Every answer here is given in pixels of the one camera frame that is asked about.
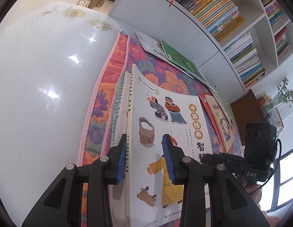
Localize orange red book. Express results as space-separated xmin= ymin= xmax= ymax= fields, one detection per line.
xmin=198 ymin=94 xmax=226 ymax=153

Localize red and yellow box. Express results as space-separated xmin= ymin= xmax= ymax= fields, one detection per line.
xmin=258 ymin=94 xmax=272 ymax=108

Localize dark green book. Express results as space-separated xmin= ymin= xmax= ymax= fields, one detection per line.
xmin=160 ymin=40 xmax=202 ymax=79

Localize brown cardboard box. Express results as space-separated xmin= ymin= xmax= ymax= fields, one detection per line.
xmin=88 ymin=0 xmax=107 ymax=9

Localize white book with orange picture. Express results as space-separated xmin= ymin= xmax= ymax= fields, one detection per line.
xmin=135 ymin=31 xmax=195 ymax=79

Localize row of colourful shelf books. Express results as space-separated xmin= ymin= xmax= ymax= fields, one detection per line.
xmin=190 ymin=0 xmax=266 ymax=88

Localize white bookshelf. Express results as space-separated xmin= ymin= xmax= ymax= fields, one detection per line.
xmin=107 ymin=0 xmax=293 ymax=95

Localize green plant in glass vase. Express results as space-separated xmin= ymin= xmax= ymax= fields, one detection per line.
xmin=271 ymin=77 xmax=293 ymax=116

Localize white storybook with tan drawing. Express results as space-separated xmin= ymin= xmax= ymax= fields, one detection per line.
xmin=125 ymin=64 xmax=214 ymax=227

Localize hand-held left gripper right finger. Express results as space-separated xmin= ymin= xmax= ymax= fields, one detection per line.
xmin=162 ymin=134 xmax=271 ymax=227

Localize cream sailing ship book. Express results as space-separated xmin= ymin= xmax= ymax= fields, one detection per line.
xmin=204 ymin=95 xmax=235 ymax=153

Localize brown wooden cabinet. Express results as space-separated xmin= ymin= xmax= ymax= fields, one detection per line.
xmin=229 ymin=89 xmax=266 ymax=147

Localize floral printed cloth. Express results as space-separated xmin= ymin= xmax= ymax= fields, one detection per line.
xmin=78 ymin=32 xmax=246 ymax=227

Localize assorted cubby books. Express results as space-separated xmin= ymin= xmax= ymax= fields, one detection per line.
xmin=254 ymin=0 xmax=293 ymax=61

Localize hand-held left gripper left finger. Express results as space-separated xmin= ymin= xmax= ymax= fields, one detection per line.
xmin=21 ymin=134 xmax=127 ymax=227

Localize person's right hand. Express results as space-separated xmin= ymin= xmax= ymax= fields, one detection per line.
xmin=239 ymin=177 xmax=262 ymax=207

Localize black framed window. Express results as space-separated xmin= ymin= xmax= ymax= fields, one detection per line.
xmin=260 ymin=147 xmax=293 ymax=218

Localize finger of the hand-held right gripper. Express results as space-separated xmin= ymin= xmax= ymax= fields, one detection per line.
xmin=201 ymin=158 xmax=244 ymax=171
xmin=204 ymin=154 xmax=245 ymax=162

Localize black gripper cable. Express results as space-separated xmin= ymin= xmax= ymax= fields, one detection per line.
xmin=246 ymin=138 xmax=283 ymax=194

